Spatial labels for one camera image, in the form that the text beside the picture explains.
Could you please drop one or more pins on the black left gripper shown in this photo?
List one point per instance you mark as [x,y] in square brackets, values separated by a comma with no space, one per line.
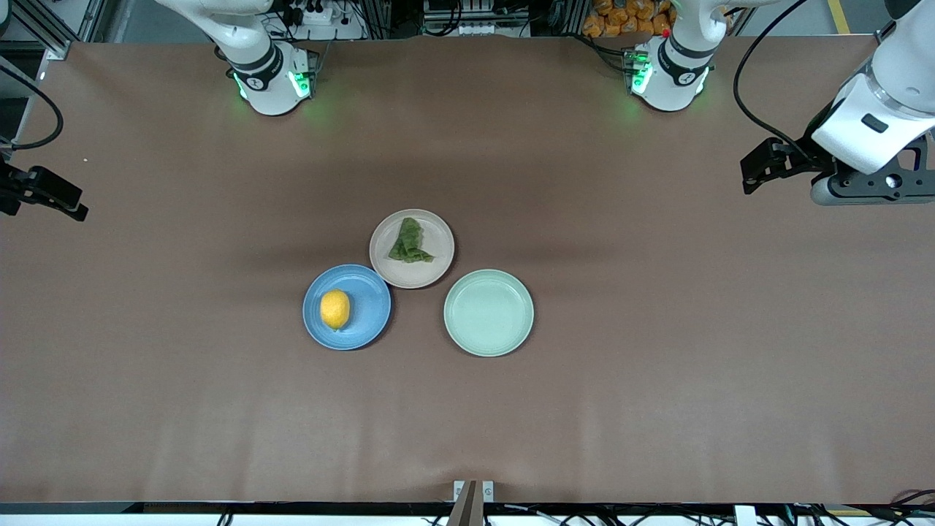
[802,158]

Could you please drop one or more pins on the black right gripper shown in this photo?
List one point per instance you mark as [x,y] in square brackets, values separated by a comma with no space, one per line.
[16,184]

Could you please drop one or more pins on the yellow lemon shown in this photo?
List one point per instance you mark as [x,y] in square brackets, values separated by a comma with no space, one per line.
[335,310]

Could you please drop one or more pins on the green lettuce leaf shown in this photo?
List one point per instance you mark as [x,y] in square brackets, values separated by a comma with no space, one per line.
[409,241]

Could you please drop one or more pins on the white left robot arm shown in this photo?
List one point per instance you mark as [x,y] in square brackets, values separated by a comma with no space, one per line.
[672,73]

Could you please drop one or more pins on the orange snack bag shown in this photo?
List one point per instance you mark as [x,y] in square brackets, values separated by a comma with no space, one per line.
[613,18]

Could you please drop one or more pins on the brown table cover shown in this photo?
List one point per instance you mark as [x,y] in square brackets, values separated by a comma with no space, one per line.
[657,438]

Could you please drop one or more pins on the white power strip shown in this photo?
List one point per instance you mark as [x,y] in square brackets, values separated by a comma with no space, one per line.
[329,29]

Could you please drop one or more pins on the pale green plate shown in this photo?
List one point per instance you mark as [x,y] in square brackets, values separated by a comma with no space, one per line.
[489,321]

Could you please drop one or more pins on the grey electronics rack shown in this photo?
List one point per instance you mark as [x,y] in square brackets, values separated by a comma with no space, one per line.
[475,29]

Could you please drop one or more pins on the blue plate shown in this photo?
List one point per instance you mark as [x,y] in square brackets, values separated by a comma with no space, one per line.
[365,314]

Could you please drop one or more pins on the small white box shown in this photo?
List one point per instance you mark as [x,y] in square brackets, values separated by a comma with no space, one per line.
[745,517]

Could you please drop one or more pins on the beige plate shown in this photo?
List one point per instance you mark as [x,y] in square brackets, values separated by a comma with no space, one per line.
[431,274]

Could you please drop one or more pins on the aluminium frame profile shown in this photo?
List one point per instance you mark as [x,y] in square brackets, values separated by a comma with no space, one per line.
[57,50]

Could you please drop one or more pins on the black table edge rail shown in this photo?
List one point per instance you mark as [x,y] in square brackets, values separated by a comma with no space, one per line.
[219,507]

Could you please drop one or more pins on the metal camera bracket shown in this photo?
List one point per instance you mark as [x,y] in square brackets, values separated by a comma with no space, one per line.
[473,504]

